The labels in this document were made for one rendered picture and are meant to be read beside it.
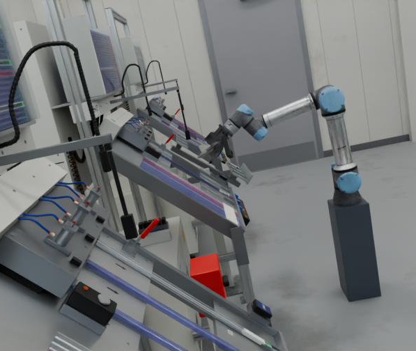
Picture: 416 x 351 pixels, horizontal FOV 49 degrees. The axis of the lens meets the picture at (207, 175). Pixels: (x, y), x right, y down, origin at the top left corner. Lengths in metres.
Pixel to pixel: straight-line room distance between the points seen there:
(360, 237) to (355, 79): 3.48
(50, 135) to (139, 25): 3.88
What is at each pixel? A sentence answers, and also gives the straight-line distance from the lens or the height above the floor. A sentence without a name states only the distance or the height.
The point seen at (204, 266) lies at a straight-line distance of 1.58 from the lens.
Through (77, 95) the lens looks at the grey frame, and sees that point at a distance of 1.84.
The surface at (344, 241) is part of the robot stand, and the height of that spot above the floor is 0.36.
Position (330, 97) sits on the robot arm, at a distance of 2.29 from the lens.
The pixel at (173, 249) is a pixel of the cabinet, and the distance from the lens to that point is 2.21.
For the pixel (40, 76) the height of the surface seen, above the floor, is 1.51.
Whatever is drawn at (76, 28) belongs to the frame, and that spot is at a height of 1.66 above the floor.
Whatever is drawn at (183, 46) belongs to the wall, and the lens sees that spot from 5.63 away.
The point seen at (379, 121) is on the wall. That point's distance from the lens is 6.00.
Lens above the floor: 1.44
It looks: 14 degrees down
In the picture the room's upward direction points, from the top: 12 degrees counter-clockwise
